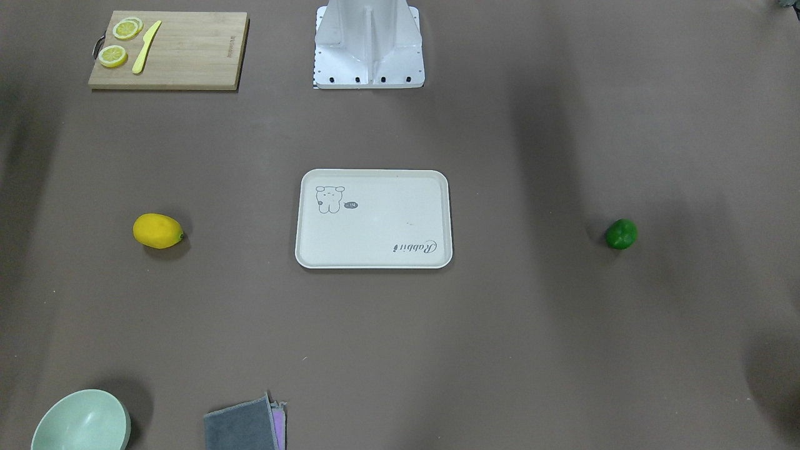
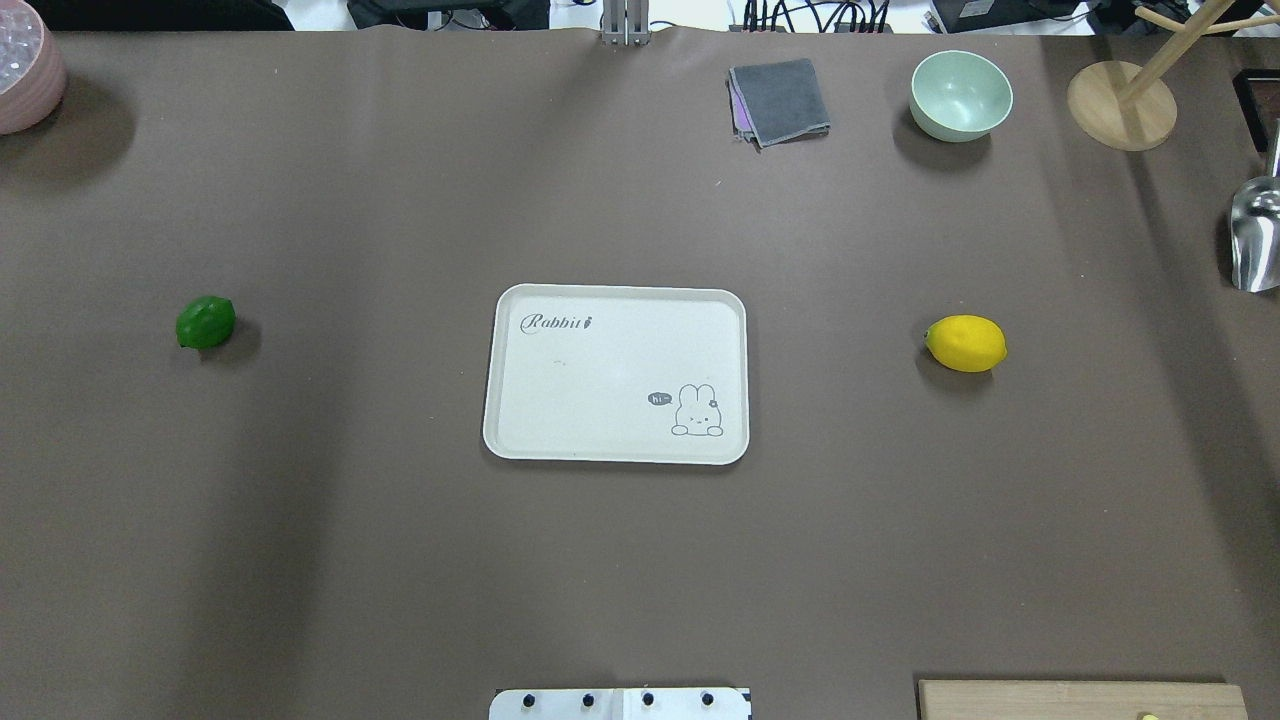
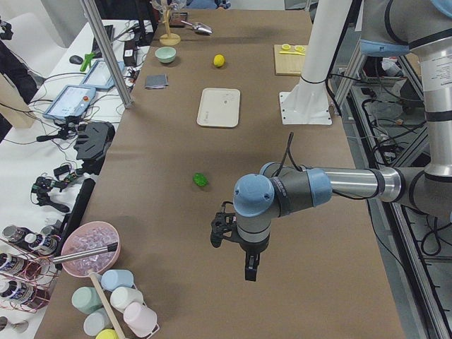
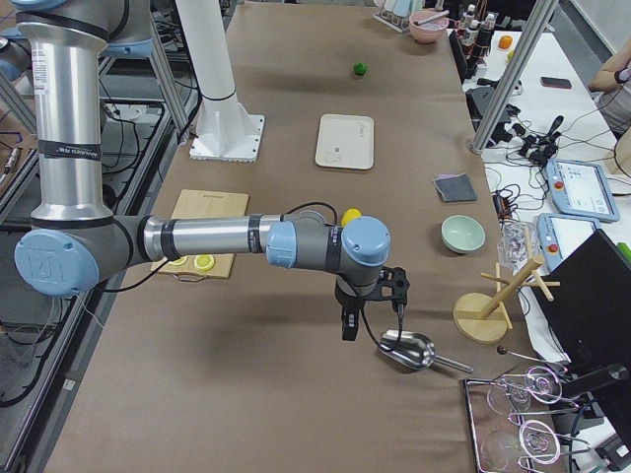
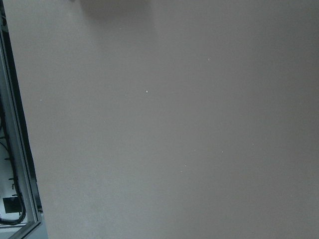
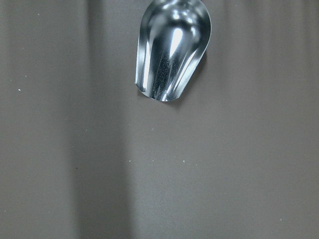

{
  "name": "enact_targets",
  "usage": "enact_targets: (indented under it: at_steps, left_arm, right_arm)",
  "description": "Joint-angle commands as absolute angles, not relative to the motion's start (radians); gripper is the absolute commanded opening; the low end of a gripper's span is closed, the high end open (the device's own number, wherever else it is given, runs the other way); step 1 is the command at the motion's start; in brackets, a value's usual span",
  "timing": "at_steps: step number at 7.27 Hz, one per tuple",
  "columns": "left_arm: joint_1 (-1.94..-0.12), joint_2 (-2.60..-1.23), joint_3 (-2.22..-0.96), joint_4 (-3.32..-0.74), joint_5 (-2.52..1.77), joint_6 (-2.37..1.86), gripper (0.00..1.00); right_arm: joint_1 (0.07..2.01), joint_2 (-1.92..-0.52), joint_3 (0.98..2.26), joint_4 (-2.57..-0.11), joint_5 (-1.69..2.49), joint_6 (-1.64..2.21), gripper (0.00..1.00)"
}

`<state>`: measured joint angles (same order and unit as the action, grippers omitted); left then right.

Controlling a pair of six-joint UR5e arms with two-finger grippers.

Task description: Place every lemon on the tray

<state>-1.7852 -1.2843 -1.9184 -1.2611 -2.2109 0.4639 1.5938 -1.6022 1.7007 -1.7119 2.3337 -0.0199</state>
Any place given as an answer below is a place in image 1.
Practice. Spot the green lime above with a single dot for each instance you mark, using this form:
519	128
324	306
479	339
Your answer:
621	234

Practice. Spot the yellow lemon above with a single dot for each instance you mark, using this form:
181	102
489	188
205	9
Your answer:
157	231

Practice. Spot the white rabbit print tray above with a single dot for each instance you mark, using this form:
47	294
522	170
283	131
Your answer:
374	219

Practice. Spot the purple folded cloth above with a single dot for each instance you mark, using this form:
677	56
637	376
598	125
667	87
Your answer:
279	420

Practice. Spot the grey folded cloth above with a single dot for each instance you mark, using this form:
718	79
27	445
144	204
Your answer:
243	426

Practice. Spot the bamboo cutting board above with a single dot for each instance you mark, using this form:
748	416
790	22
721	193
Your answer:
192	51

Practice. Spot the yellow plastic knife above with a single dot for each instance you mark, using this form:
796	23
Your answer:
147	39

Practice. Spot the lemon slice front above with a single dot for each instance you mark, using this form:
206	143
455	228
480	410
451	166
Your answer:
112	56

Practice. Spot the lemon slice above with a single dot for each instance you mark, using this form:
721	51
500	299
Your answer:
112	56
136	20
124	30

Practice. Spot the lemon slice behind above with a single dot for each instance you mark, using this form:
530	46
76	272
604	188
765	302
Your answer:
136	20

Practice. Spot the lemon slice upper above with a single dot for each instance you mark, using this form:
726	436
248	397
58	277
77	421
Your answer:
124	30

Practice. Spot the mint green bowl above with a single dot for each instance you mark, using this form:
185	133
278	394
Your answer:
85	419

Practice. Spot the white metal camera stand base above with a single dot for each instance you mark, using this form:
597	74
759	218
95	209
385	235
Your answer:
368	45

